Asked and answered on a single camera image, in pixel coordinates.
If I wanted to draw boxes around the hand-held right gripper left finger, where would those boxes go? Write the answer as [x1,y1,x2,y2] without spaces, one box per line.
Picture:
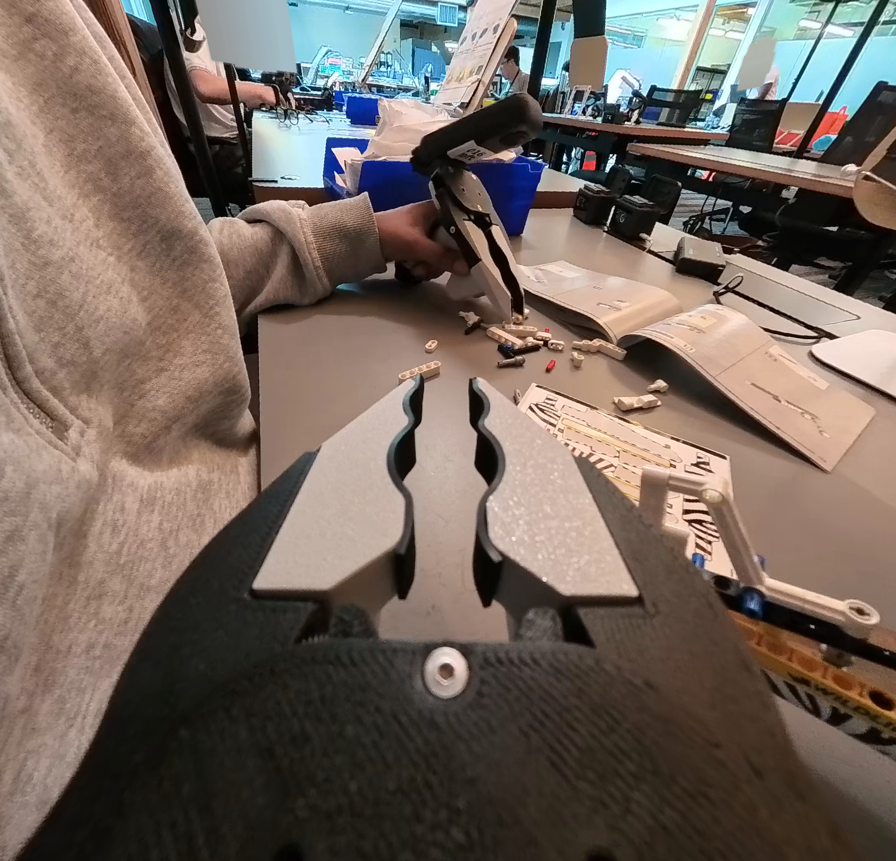
[251,374,427,625]

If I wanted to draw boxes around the black power adapter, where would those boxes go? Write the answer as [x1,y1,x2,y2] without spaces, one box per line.
[673,236,729,283]

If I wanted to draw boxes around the white flat device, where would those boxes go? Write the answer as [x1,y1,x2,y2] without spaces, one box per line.
[809,328,896,400]

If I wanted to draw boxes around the poster board on easel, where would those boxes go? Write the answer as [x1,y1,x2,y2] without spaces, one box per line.
[433,0,545,117]

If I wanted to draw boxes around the black monitor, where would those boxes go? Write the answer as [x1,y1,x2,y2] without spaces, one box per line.
[570,0,610,40]

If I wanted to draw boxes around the tan curved chair back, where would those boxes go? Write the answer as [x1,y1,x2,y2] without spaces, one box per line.
[839,151,896,233]

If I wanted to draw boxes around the black metal pole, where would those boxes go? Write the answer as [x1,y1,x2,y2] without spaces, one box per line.
[139,0,237,219]

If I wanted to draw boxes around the person's left hand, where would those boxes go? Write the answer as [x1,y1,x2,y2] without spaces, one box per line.
[377,199,471,279]

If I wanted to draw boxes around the long wooden-edged table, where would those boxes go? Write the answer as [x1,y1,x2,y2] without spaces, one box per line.
[624,140,863,201]
[538,110,733,150]

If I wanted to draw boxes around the wooden post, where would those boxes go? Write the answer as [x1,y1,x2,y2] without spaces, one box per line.
[66,0,167,118]

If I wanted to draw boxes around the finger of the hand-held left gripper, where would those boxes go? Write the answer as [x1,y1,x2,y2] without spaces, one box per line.
[454,170,528,322]
[428,178,517,320]

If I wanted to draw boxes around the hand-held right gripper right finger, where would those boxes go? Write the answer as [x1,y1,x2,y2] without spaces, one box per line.
[468,377,642,634]

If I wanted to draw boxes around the white plastic bags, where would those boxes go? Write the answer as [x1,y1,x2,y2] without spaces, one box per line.
[335,97,527,177]

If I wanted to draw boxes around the person's left forearm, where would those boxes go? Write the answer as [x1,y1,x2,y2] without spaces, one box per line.
[205,192,387,317]

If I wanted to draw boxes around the leaning display board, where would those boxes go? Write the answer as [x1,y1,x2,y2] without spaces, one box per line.
[356,0,413,93]

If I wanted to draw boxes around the partly built lego model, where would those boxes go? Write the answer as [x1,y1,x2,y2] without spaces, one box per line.
[639,464,896,737]

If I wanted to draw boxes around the zebra striped sticker sheet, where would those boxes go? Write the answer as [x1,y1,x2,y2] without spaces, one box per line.
[514,383,736,578]

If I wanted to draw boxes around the grey neighbouring table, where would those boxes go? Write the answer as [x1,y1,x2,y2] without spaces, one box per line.
[250,108,383,206]

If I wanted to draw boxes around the person's grey sweatshirt torso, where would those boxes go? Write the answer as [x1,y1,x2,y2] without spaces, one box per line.
[0,0,261,861]

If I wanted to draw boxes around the cardboard box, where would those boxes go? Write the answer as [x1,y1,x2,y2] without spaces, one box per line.
[567,35,609,94]

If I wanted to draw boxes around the black office chair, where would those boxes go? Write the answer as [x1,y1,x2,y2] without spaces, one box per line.
[726,96,791,154]
[642,84,705,129]
[815,80,896,170]

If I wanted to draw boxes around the black cable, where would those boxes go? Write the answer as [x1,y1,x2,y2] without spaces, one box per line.
[713,272,835,341]

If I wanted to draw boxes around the pile of lego pieces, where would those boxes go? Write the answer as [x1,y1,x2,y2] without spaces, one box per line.
[457,303,671,414]

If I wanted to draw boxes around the black pillar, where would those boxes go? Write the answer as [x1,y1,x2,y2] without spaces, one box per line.
[524,0,570,103]

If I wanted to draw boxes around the small black device box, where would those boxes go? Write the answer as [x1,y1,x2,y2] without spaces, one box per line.
[573,181,619,227]
[607,194,659,245]

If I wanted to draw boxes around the open instruction booklet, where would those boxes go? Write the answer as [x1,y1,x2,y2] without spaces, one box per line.
[514,259,878,474]

